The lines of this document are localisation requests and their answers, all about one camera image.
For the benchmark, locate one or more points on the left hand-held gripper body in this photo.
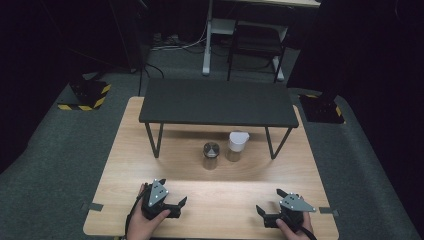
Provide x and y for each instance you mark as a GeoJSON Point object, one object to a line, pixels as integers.
{"type": "Point", "coordinates": [156, 195]}

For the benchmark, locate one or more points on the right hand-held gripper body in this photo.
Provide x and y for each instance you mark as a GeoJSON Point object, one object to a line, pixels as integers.
{"type": "Point", "coordinates": [295, 203]}

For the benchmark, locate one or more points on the glass jar with silver lid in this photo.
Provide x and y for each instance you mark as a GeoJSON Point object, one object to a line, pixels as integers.
{"type": "Point", "coordinates": [211, 150]}

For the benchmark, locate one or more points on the glass jar with white lid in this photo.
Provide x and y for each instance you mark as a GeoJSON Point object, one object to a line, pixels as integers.
{"type": "Point", "coordinates": [237, 141]}

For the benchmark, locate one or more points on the black shelf riser with legs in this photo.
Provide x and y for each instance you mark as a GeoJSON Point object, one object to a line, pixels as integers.
{"type": "Point", "coordinates": [216, 100]}

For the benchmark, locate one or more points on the person's right hand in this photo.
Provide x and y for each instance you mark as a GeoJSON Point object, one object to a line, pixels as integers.
{"type": "Point", "coordinates": [293, 233]}

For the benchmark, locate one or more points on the person's left hand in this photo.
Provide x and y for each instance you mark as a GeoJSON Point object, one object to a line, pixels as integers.
{"type": "Point", "coordinates": [141, 225]}

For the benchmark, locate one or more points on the grey tape strip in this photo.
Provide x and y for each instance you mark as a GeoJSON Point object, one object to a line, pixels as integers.
{"type": "Point", "coordinates": [328, 211]}
{"type": "Point", "coordinates": [93, 207]}

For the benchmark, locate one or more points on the black stand base striped tape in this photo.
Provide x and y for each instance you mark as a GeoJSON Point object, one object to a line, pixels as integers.
{"type": "Point", "coordinates": [321, 110]}
{"type": "Point", "coordinates": [87, 93]}

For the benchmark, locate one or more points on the black chair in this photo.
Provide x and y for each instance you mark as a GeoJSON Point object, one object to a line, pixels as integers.
{"type": "Point", "coordinates": [256, 36]}

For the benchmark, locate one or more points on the white desk frame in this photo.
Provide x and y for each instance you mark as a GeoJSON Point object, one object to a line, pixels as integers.
{"type": "Point", "coordinates": [207, 40]}

